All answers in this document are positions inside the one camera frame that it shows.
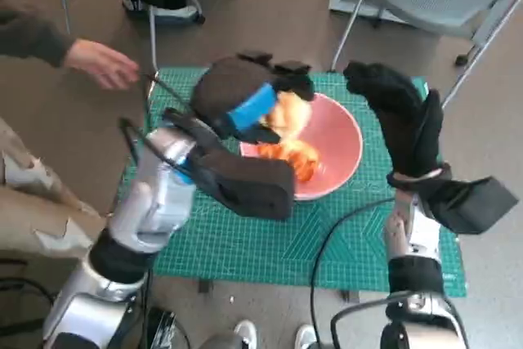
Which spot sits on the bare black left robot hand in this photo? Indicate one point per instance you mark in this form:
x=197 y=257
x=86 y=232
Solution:
x=229 y=87

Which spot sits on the black floor device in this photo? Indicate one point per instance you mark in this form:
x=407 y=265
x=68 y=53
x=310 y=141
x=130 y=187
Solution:
x=161 y=328

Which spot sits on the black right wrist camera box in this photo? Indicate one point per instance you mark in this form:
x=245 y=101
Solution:
x=474 y=206

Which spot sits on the white shoe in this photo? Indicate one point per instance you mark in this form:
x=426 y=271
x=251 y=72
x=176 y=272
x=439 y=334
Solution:
x=245 y=332
x=305 y=336

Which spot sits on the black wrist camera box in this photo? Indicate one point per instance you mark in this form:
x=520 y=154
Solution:
x=474 y=206
x=253 y=185

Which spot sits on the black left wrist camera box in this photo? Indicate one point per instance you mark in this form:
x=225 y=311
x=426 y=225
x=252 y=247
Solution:
x=253 y=185

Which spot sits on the pale round toy bun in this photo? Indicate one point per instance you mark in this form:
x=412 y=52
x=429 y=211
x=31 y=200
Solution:
x=292 y=114

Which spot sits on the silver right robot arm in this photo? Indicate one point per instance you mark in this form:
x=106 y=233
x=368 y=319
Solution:
x=412 y=279

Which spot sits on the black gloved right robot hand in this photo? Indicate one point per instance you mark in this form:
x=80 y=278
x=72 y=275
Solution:
x=408 y=128

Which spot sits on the black table bracket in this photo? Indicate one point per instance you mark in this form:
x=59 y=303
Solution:
x=350 y=296
x=205 y=287

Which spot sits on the pink bowl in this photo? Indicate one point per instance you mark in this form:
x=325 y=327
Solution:
x=339 y=136

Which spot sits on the person's hand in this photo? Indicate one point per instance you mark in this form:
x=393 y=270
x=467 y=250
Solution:
x=98 y=63

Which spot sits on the green cutting mat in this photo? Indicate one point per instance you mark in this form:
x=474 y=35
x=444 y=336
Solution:
x=253 y=242

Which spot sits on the orange braided toy bread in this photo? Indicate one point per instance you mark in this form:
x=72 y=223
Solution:
x=304 y=161

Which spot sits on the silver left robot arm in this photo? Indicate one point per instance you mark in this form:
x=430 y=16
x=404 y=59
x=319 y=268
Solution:
x=159 y=202

